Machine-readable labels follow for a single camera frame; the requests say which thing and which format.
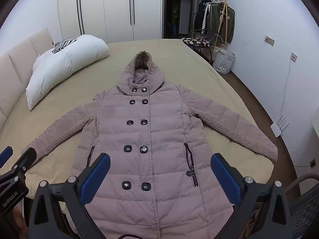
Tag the person's left hand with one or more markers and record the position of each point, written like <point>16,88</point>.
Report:
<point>16,222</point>

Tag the bed with beige sheet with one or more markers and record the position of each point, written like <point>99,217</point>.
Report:
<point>189,62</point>

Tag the low black wall socket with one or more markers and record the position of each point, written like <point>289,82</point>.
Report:
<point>312,163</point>

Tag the wooden clothes rack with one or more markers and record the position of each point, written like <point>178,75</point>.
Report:
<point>225,10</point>

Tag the white router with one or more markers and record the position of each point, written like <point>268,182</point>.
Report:
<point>278,128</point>

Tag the white grid laundry basket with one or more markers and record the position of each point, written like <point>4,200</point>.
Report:
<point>224,61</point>

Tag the pink hooded puffer coat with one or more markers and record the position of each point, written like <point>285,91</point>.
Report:
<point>162,142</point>

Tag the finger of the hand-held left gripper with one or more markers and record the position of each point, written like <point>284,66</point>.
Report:
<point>5,154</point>
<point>26,158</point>

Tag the black white patterned pillow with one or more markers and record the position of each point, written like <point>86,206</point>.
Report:
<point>62,45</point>

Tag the wall socket with charger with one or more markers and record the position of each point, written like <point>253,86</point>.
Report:
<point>270,40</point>

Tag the white wardrobe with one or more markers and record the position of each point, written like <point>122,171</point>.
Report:
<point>107,10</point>

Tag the grey mesh office chair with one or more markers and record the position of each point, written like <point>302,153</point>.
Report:
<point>305,209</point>

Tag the black metal chair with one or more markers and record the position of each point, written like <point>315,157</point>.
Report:
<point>214,38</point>

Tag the white hanging garment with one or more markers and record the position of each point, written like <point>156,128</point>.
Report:
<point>205,17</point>

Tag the green jacket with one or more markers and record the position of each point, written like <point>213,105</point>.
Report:
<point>228,22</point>

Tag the patterned seat cushion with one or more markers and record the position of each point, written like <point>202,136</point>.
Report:
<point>195,42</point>

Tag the black jacket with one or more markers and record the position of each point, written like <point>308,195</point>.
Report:
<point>199,15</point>

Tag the beige padded headboard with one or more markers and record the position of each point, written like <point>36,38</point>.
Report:
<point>17,54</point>

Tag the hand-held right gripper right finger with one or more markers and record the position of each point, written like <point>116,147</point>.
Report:
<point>225,180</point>

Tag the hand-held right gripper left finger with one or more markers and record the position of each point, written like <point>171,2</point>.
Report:
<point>96,178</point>

